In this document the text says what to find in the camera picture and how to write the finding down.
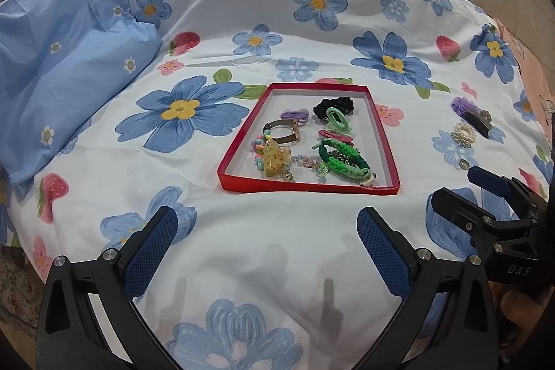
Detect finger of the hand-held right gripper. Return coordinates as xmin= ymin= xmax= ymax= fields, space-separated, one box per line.
xmin=467 ymin=164 xmax=550 ymax=209
xmin=433 ymin=187 xmax=504 ymax=241

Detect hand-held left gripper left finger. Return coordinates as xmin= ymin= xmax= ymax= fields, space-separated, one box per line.
xmin=36 ymin=205 xmax=191 ymax=370

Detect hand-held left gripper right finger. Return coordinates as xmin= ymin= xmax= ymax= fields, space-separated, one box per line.
xmin=350 ymin=205 xmax=500 ymax=370

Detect green braided bracelet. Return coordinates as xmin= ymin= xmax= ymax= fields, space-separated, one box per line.
xmin=318 ymin=139 xmax=373 ymax=181

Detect silver chain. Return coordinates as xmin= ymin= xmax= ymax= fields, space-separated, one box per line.
xmin=327 ymin=150 xmax=358 ymax=166

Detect red shallow box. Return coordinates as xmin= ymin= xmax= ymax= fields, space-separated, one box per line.
xmin=217 ymin=83 xmax=401 ymax=196

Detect pink snap hair clips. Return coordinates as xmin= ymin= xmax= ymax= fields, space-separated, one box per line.
xmin=318 ymin=129 xmax=355 ymax=146

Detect mint green hair clip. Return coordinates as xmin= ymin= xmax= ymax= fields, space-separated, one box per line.
xmin=324 ymin=107 xmax=351 ymax=133

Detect yellow hair claw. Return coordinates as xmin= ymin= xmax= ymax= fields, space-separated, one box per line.
xmin=259 ymin=140 xmax=294 ymax=180

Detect pastel beaded bracelet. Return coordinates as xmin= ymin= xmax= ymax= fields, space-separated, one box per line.
xmin=250 ymin=126 xmax=331 ymax=185

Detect person's right hand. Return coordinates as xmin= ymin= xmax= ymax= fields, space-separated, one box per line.
xmin=498 ymin=287 xmax=539 ymax=350

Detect black hair claw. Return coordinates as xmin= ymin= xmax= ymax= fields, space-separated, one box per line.
xmin=464 ymin=110 xmax=494 ymax=139

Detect purple scrunchie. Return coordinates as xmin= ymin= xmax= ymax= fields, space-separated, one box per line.
xmin=450 ymin=97 xmax=478 ymax=116

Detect pink printed cloth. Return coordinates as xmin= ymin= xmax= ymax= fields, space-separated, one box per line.
xmin=492 ymin=18 xmax=555 ymax=141

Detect patterned rug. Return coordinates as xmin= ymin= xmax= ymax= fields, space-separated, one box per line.
xmin=0 ymin=246 xmax=46 ymax=338

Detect black scrunchie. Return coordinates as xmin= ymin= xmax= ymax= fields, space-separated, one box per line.
xmin=313 ymin=95 xmax=356 ymax=120

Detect blue pillow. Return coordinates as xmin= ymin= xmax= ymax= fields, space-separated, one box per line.
xmin=0 ymin=0 xmax=163 ymax=185

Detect floral bedsheet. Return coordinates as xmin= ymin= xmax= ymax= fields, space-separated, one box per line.
xmin=0 ymin=0 xmax=555 ymax=370

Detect pearl hair tie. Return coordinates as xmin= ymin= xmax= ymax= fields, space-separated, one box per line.
xmin=451 ymin=124 xmax=477 ymax=147

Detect purple hair ties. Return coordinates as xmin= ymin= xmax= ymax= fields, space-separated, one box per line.
xmin=280 ymin=109 xmax=310 ymax=123

